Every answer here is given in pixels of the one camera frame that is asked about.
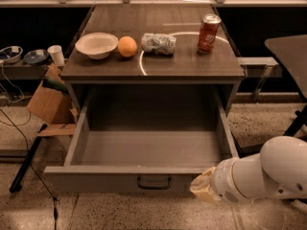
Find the grey top drawer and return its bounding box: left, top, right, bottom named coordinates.
left=45, top=85, right=237, bottom=193

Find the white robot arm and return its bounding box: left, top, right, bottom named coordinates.
left=190, top=136, right=307, bottom=203

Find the black stand leg right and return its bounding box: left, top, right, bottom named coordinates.
left=240, top=103, right=307, bottom=156

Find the crumpled chip bag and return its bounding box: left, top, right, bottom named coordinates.
left=141, top=33, right=177, bottom=55

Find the orange fruit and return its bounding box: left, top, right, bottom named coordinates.
left=118, top=36, right=137, bottom=58

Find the red soda can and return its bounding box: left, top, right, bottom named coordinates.
left=198, top=14, right=222, bottom=53

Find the dark round side table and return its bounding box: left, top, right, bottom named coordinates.
left=265, top=34, right=307, bottom=100

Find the brown cardboard box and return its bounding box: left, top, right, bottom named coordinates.
left=26, top=62, right=79, bottom=138

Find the white paper bowl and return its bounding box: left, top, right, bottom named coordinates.
left=75, top=33, right=118, bottom=59

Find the black floor bar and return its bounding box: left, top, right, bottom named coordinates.
left=9, top=135, right=42, bottom=193

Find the white paper cup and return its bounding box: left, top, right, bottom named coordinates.
left=47, top=45, right=65, bottom=66

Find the blue bowl right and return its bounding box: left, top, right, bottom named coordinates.
left=23, top=49, right=49, bottom=66

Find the blue bowl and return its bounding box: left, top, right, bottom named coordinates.
left=0, top=46, right=23, bottom=64
left=23, top=49, right=49, bottom=66

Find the blue bowl left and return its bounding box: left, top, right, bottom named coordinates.
left=0, top=46, right=23, bottom=64

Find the grey side shelf bracket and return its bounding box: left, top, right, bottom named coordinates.
left=238, top=57, right=278, bottom=103

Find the green handled tool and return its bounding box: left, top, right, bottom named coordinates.
left=42, top=76, right=68, bottom=94

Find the black cable on floor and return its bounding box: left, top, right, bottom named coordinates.
left=0, top=107, right=59, bottom=230

